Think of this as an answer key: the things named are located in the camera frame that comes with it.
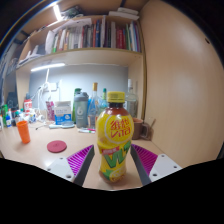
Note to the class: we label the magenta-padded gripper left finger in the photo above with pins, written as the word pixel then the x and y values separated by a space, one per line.
pixel 80 160

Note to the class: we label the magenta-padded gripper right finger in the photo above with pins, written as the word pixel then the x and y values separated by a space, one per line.
pixel 146 160

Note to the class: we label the yellow-labelled tea drink bottle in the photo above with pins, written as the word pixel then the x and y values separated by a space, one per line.
pixel 115 140

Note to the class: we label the flat round red coaster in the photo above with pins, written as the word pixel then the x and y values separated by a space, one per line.
pixel 56 146

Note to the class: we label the white and green tube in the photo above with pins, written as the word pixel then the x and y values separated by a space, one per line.
pixel 86 130

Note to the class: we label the brown mug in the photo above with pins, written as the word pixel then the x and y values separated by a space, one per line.
pixel 137 128

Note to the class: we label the blue and white carton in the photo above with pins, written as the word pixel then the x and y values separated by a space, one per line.
pixel 62 115

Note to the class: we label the grey shaker bottle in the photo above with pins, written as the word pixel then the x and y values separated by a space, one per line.
pixel 81 111

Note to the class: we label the pink packet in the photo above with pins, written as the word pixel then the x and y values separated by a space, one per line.
pixel 50 110

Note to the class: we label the tall clear glass bottle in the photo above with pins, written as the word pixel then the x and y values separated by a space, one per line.
pixel 132 100

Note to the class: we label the orange plastic cup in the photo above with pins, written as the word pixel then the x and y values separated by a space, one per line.
pixel 24 131

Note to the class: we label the green-capped clear bottle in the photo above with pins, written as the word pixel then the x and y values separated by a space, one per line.
pixel 104 96

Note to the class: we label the green bottle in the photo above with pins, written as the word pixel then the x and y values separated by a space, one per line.
pixel 76 90

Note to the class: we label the red and white canister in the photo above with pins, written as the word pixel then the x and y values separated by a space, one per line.
pixel 28 105

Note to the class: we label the blue-capped white bottle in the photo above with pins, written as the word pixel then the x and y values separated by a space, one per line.
pixel 8 120

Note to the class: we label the white LED strip light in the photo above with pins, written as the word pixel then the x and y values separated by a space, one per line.
pixel 57 12
pixel 48 67

